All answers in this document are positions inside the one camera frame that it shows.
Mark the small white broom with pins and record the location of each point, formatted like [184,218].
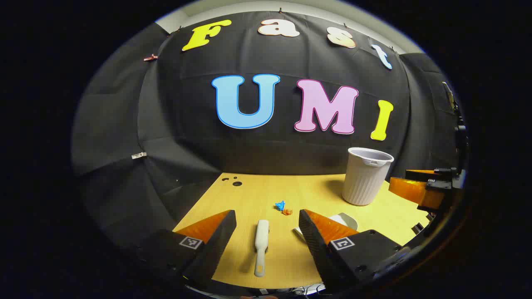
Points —
[262,236]

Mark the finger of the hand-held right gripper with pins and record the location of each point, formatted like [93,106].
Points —
[436,185]
[442,172]

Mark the red cloth clip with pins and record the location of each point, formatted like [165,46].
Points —
[150,57]

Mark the white cloth clip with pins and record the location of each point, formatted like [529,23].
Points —
[139,155]

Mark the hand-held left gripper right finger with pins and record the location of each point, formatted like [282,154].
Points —
[314,245]

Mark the blue paper trash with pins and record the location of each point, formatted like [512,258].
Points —
[280,205]

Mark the black backdrop cloth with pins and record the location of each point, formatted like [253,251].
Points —
[266,149]

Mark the black desk edge clamp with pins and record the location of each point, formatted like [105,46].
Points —
[417,228]

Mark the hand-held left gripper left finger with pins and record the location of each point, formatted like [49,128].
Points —
[216,245]

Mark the white plastic dustpan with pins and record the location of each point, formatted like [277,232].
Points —
[347,220]

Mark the white ribbed garbage bin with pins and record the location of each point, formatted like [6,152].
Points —
[365,182]

